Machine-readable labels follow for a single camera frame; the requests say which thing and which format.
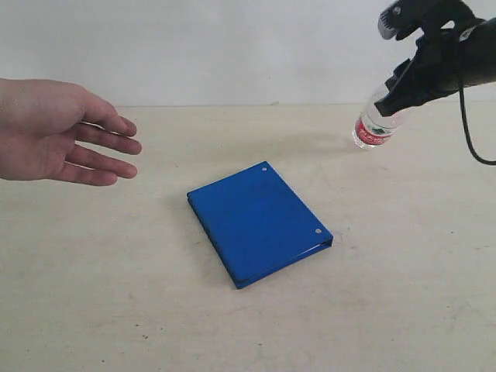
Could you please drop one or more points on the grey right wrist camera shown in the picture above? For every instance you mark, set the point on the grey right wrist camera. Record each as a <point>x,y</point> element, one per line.
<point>384,24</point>

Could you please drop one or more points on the blue binder notebook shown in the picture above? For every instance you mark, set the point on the blue binder notebook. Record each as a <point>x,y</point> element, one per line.
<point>257,224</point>

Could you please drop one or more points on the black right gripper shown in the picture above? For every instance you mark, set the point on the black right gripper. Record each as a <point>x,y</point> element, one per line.
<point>449,55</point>

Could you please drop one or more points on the clear plastic water bottle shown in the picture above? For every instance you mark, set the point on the clear plastic water bottle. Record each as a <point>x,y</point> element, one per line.
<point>371,128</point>

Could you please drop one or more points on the person's bare hand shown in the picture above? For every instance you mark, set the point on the person's bare hand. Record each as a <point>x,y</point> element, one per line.
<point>46,126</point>

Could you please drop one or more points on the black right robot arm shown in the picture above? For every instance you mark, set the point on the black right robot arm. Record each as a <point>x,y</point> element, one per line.
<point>456,50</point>

